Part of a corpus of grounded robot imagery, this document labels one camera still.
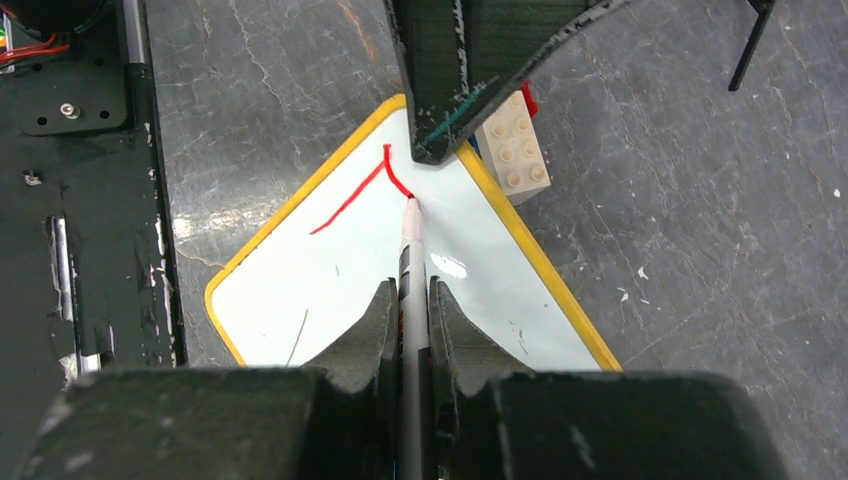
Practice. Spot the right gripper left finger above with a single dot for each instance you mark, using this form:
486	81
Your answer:
351	431

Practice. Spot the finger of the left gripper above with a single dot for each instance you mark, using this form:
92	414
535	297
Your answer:
461	59

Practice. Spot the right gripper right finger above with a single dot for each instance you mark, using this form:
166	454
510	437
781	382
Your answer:
464	363

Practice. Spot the red whiteboard marker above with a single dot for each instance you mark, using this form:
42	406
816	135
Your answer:
414	459

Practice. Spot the yellow framed whiteboard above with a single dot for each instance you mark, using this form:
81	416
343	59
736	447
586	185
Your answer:
310	272

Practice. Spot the red toy plate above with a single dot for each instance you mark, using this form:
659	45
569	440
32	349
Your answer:
529	100

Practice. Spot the white toy brick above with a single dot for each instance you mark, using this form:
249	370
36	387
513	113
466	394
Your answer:
507	144

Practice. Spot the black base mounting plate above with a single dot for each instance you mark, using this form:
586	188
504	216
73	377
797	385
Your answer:
88	276

